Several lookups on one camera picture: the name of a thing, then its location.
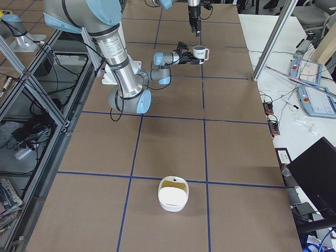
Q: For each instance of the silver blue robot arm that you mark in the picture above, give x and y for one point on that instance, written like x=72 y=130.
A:
x=167 y=5
x=102 y=21

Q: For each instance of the teach pendant tablet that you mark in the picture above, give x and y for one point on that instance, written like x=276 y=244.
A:
x=316 y=103
x=306 y=71

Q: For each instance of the aluminium frame post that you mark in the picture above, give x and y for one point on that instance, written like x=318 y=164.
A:
x=279 y=26

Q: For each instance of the upper teach pendant tablet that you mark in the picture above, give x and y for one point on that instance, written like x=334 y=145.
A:
x=306 y=71

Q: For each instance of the white mug with handle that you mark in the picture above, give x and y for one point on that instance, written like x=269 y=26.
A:
x=201 y=52

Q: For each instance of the white lidded container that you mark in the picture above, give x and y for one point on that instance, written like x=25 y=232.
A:
x=173 y=193

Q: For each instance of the orange circuit board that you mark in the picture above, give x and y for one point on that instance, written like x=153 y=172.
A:
x=268 y=107
x=273 y=127

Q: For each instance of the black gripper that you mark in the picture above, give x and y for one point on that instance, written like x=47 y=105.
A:
x=192 y=10
x=182 y=59

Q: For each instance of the lower teach pendant tablet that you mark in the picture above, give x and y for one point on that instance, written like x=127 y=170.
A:
x=316 y=103

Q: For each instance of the black laptop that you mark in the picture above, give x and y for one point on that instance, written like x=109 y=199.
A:
x=314 y=171

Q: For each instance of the stack of magazines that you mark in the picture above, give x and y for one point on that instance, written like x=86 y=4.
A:
x=11 y=204

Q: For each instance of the metal reacher grabber stick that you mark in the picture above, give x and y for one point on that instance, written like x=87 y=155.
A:
x=302 y=82

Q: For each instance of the orange circuit board upper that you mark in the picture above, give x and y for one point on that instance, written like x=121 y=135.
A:
x=268 y=107

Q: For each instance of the orange circuit board lower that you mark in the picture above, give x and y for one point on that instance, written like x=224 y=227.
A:
x=273 y=127

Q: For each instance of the white power strip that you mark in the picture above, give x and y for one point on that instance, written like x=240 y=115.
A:
x=21 y=153

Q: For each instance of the third robot base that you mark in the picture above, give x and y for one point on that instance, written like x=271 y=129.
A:
x=23 y=40

